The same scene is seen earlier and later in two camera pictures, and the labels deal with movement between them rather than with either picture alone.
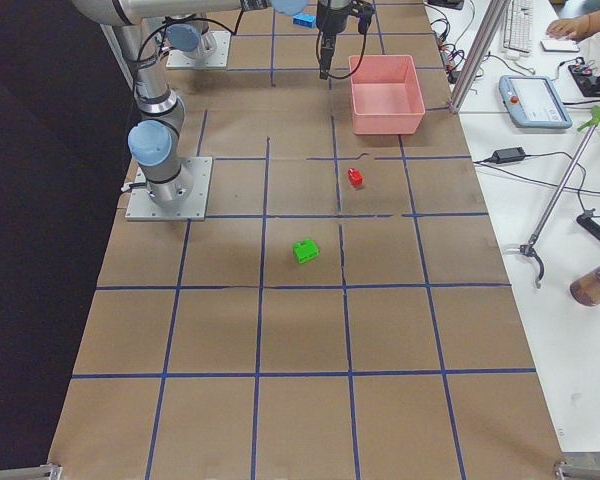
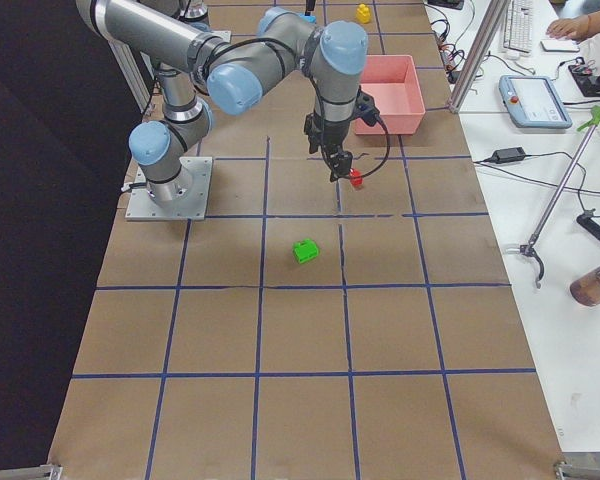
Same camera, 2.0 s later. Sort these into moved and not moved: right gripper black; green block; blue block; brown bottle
Moved: right gripper black
Not moved: brown bottle; blue block; green block
